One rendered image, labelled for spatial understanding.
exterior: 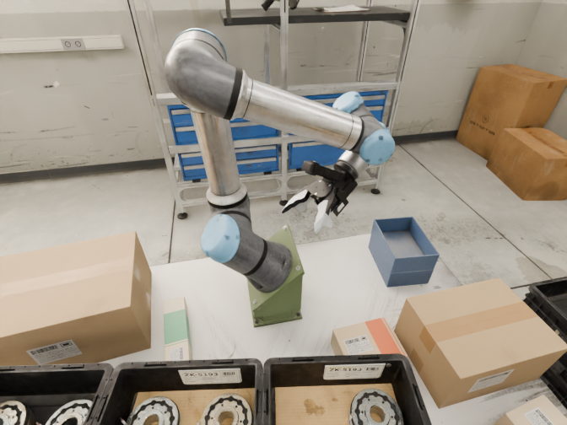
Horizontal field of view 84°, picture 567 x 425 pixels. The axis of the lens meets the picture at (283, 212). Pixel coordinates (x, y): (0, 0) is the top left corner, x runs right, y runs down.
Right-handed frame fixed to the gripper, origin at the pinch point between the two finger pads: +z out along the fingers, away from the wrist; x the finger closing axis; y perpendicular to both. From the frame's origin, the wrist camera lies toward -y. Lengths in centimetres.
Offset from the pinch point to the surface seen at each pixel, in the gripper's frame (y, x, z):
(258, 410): -0.3, -26.2, 33.1
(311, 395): 14.8, -24.6, 27.8
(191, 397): 0.8, -10.9, 44.8
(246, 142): 43, 141, -37
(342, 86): 53, 112, -107
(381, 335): 33.0, -20.2, 7.4
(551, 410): 48, -53, -4
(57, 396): -15, 5, 64
